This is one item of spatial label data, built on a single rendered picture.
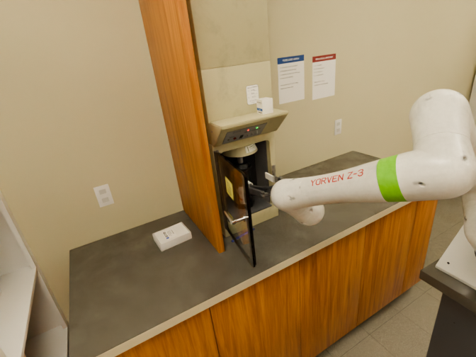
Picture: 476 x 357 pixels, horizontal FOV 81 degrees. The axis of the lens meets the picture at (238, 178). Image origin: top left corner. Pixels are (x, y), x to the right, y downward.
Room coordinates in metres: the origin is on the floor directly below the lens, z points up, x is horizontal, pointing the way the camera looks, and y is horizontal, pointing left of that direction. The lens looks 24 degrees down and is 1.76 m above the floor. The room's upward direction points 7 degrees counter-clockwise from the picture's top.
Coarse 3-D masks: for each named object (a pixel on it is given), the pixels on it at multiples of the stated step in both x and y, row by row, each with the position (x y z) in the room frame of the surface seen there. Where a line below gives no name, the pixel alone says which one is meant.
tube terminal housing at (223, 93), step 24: (216, 72) 1.17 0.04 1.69; (240, 72) 1.21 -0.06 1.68; (264, 72) 1.27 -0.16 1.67; (216, 96) 1.16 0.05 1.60; (240, 96) 1.21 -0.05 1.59; (264, 96) 1.26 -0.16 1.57; (216, 120) 1.15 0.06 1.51; (240, 144) 1.20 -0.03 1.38; (216, 192) 1.17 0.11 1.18; (264, 216) 1.24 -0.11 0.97
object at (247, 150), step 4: (252, 144) 1.27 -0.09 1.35; (240, 148) 1.24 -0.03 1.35; (244, 148) 1.24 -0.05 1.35; (248, 148) 1.24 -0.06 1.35; (252, 148) 1.26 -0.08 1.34; (256, 148) 1.29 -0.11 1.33; (224, 152) 1.27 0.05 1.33; (228, 152) 1.25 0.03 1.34; (232, 152) 1.24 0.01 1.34; (236, 152) 1.23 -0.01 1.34; (240, 152) 1.23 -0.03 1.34; (244, 152) 1.23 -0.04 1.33; (248, 152) 1.23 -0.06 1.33; (252, 152) 1.24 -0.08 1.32; (228, 156) 1.24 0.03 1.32; (232, 156) 1.23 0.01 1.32; (236, 156) 1.22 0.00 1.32; (240, 156) 1.22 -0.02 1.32; (244, 156) 1.22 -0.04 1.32
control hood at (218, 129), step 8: (256, 112) 1.23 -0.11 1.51; (280, 112) 1.17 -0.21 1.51; (224, 120) 1.14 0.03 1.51; (232, 120) 1.12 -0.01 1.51; (240, 120) 1.10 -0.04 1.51; (248, 120) 1.09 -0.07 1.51; (256, 120) 1.11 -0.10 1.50; (264, 120) 1.13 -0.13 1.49; (272, 120) 1.16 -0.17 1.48; (280, 120) 1.20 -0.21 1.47; (216, 128) 1.07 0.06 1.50; (224, 128) 1.04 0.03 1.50; (232, 128) 1.07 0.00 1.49; (240, 128) 1.09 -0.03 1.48; (264, 128) 1.19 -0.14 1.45; (272, 128) 1.22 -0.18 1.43; (216, 136) 1.08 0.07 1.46; (224, 136) 1.08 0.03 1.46; (216, 144) 1.11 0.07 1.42
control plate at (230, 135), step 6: (252, 126) 1.12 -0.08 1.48; (258, 126) 1.14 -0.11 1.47; (264, 126) 1.17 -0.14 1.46; (228, 132) 1.07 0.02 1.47; (234, 132) 1.10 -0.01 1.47; (240, 132) 1.12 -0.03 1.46; (246, 132) 1.14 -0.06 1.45; (252, 132) 1.16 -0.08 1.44; (258, 132) 1.19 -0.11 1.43; (228, 138) 1.11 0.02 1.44; (240, 138) 1.16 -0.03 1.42
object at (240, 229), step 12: (228, 168) 0.98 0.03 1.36; (240, 180) 0.87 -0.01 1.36; (240, 192) 0.89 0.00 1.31; (228, 204) 1.04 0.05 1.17; (240, 204) 0.90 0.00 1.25; (240, 216) 0.92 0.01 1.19; (228, 228) 1.10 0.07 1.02; (240, 228) 0.93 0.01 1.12; (240, 240) 0.95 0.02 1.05; (252, 240) 0.84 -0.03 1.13; (252, 252) 0.84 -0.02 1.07; (252, 264) 0.85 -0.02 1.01
